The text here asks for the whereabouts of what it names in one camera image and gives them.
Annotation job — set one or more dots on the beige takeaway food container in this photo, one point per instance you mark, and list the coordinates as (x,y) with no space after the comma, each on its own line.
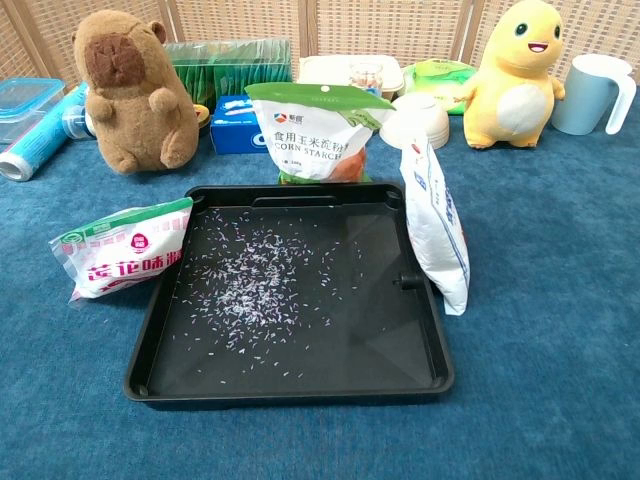
(335,70)

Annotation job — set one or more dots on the woven rattan folding screen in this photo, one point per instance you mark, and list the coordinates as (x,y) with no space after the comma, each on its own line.
(320,25)

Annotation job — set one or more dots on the small clear glass jar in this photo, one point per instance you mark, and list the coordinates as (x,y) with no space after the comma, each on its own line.
(367,77)

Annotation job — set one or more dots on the white blue powder bag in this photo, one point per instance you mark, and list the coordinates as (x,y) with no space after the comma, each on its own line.
(435,235)

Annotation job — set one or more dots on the yellow dinosaur plush toy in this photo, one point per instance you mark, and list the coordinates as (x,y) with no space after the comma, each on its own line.
(515,85)

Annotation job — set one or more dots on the green white corn starch bag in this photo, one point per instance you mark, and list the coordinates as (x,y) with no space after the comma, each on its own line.
(310,135)

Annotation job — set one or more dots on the green clear packet box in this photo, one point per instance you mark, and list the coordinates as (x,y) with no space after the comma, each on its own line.
(225,67)

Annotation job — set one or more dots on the yellow red small tin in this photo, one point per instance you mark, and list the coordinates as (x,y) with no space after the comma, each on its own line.
(202,117)

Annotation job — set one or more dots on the green yellow snack bag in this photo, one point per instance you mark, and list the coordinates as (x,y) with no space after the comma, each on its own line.
(440,80)

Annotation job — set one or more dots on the blue cling film roll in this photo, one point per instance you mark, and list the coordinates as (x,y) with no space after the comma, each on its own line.
(40,135)

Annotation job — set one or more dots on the pink white MSG bag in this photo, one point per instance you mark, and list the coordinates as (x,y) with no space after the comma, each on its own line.
(125,250)

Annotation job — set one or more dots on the clear blue-lidded storage container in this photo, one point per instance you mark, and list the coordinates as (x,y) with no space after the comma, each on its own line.
(25,105)

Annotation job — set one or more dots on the blue Oreo cookie box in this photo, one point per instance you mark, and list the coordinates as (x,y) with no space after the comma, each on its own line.
(232,127)

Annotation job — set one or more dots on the light blue white pitcher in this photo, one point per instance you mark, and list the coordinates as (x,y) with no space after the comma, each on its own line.
(590,95)

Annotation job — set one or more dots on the brown capybara plush toy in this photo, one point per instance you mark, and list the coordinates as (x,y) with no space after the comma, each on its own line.
(135,100)

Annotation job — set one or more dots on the beige paper bowl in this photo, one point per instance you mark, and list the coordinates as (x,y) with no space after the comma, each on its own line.
(417,117)

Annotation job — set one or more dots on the scattered MSG crystals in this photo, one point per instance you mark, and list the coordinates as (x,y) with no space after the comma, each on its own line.
(250,280)

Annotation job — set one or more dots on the black square plastic tray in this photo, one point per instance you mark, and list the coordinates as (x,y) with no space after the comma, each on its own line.
(350,320)

